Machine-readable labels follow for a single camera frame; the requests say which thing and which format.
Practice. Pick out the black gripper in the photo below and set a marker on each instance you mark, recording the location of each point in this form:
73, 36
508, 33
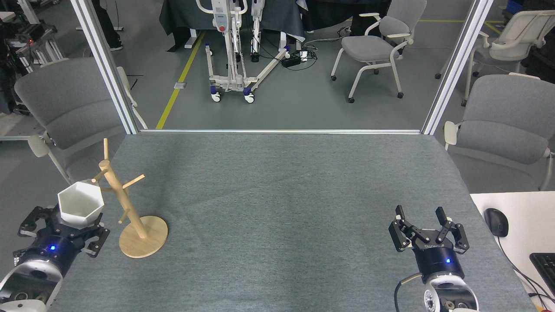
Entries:
56, 247
438, 262

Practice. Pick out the white hexagonal cup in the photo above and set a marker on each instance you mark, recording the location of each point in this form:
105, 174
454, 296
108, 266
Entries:
80, 206

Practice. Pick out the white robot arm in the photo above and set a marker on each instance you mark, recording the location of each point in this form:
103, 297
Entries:
28, 281
451, 297

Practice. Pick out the wooden cup rack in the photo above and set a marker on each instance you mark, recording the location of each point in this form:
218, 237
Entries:
143, 242

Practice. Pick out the metal equipment rack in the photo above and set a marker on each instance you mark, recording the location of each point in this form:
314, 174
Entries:
30, 47

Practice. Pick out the black computer mouse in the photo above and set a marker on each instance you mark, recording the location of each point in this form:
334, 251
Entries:
496, 222

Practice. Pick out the white desk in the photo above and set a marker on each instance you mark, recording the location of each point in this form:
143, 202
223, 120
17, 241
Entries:
527, 216

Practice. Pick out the black keyboard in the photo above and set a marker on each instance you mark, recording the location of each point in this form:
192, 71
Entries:
546, 268

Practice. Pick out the grey chair with beige armrest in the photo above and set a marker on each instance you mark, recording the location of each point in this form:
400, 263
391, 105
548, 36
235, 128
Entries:
69, 104

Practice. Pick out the silver floor plate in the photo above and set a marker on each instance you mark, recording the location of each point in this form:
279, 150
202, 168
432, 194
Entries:
180, 85

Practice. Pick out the grey chair on castors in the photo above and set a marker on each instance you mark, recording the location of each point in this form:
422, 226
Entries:
368, 47

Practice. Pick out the person's legs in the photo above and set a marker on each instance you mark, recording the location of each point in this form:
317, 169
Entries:
108, 26

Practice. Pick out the white mesh-back chair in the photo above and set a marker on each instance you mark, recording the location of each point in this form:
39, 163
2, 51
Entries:
516, 32

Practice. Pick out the black power strip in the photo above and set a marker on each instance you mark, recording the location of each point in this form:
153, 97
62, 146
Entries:
291, 60

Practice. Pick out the dark cloth-covered table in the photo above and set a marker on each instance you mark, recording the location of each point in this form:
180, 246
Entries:
182, 15

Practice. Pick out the white wheeled stand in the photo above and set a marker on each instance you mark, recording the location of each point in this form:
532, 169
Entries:
221, 21

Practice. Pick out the grey chair with white frame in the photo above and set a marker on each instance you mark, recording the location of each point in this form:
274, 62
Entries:
507, 117

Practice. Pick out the silver post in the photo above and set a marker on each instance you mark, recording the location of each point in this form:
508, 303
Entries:
106, 65
455, 69

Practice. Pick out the silver table edge rail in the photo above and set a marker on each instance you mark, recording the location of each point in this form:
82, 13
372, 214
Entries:
282, 131

